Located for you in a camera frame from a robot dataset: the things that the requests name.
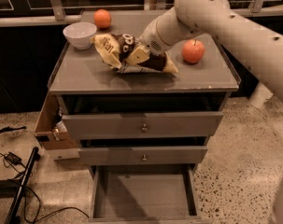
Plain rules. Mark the cardboard box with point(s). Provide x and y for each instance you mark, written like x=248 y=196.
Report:
x=47 y=133

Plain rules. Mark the metal window railing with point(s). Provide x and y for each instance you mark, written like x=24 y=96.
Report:
x=85 y=6

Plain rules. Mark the grey drawer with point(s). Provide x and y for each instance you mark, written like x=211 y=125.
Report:
x=141 y=155
x=142 y=125
x=145 y=194

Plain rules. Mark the orange fruit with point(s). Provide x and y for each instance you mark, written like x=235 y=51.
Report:
x=102 y=18

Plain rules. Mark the grey drawer cabinet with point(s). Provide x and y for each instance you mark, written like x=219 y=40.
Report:
x=83 y=85

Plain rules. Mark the black tool on floor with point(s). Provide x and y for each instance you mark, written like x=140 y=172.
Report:
x=11 y=129

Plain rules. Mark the brown chip bag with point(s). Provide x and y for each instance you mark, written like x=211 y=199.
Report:
x=113 y=49

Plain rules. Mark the black power adapter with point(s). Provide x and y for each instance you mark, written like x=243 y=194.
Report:
x=13 y=158

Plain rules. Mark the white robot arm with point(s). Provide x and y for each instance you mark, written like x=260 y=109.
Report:
x=258 y=48

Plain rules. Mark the grey middle drawer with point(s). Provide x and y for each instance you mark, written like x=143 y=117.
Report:
x=141 y=155

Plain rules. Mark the black pole on floor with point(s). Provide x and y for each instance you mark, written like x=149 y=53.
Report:
x=21 y=187

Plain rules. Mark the white bowl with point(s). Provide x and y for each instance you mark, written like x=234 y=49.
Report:
x=78 y=34

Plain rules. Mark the red apple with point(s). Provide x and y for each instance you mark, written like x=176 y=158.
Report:
x=193 y=51

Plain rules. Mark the grey top drawer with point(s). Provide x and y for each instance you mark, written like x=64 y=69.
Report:
x=142 y=125

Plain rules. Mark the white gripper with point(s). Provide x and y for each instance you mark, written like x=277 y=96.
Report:
x=150 y=38

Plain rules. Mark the grey bottom drawer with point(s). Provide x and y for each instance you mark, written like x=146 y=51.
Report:
x=145 y=194

